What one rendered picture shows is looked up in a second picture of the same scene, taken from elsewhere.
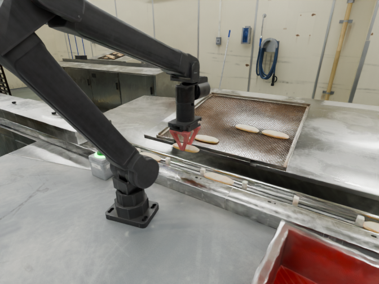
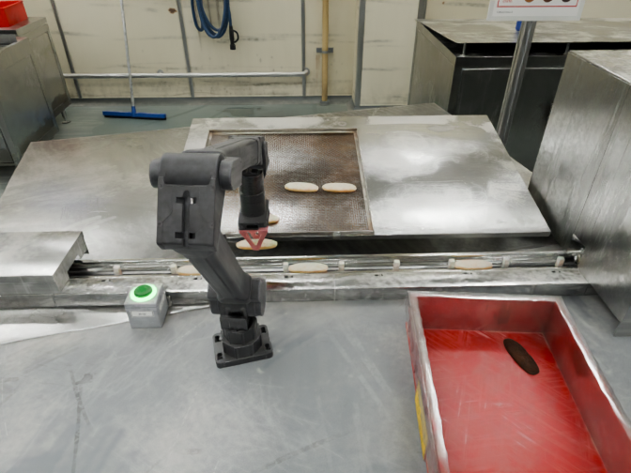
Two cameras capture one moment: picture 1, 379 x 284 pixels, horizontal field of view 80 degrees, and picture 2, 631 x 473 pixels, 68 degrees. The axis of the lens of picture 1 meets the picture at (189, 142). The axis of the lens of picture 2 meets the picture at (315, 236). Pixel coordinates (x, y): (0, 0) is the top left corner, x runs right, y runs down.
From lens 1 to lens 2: 56 cm
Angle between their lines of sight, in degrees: 31
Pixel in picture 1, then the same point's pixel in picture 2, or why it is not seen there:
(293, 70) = (261, 14)
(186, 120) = (260, 213)
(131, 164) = (255, 294)
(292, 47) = not seen: outside the picture
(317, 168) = (400, 221)
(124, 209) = (246, 347)
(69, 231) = (192, 401)
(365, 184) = (445, 224)
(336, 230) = (439, 280)
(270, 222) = (385, 295)
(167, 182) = not seen: hidden behind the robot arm
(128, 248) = (276, 382)
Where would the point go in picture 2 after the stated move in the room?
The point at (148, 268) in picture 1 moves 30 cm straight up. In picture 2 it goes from (311, 387) to (310, 269)
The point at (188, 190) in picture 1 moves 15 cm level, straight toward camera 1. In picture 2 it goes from (284, 296) to (320, 335)
